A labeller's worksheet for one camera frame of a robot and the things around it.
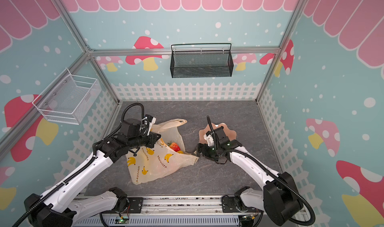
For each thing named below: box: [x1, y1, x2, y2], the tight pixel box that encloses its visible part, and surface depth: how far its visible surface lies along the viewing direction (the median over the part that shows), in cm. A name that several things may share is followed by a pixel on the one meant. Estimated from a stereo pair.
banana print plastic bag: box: [126, 119, 200, 185], surface depth 79 cm
